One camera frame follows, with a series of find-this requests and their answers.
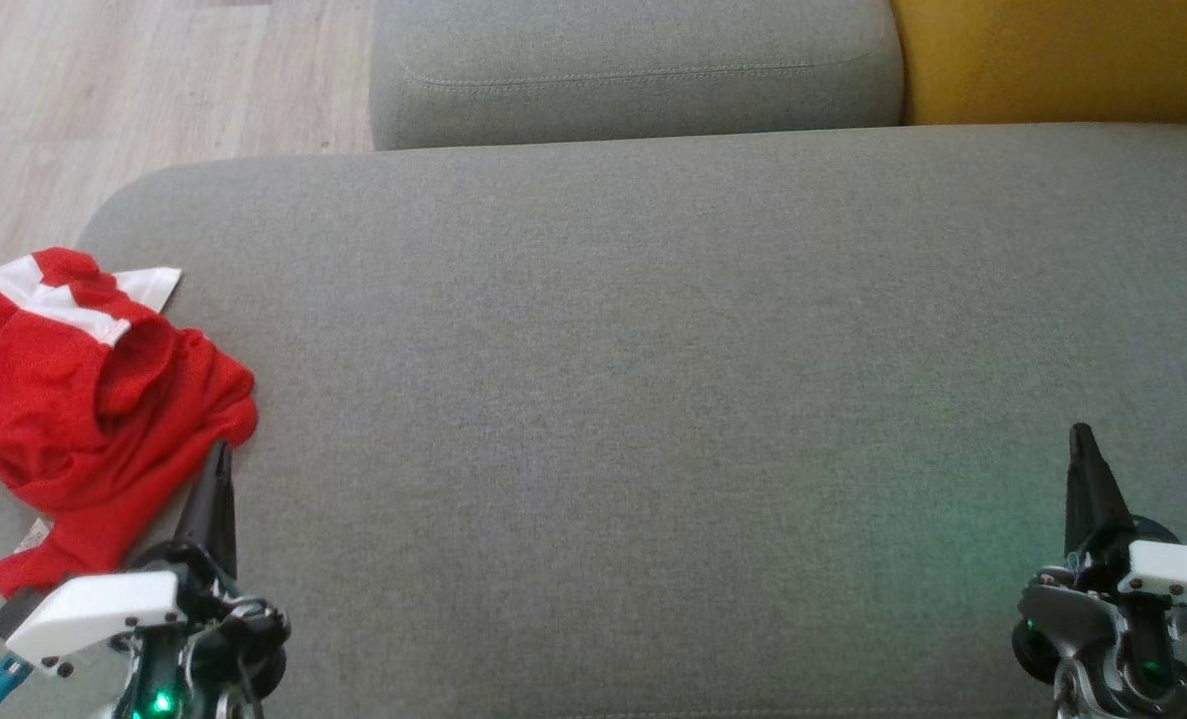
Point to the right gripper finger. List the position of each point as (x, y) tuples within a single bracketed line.
[(1090, 499)]

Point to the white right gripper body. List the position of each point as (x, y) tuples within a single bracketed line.
[(1182, 574)]

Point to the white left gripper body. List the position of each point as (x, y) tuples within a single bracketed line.
[(104, 609)]

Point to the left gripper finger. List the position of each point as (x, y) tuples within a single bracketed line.
[(202, 519), (228, 529)]

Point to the red basketball jersey white panels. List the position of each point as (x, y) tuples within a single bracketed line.
[(84, 479)]

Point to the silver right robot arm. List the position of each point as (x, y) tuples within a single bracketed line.
[(1082, 619)]

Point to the yellow sofa cushion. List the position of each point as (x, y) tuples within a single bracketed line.
[(1062, 60)]

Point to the grey sofa seat cushion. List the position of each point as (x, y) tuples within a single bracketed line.
[(653, 350)]

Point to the grey sofa back cushion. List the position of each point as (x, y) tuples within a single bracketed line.
[(633, 60)]

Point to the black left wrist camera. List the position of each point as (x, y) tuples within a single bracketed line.
[(16, 614)]

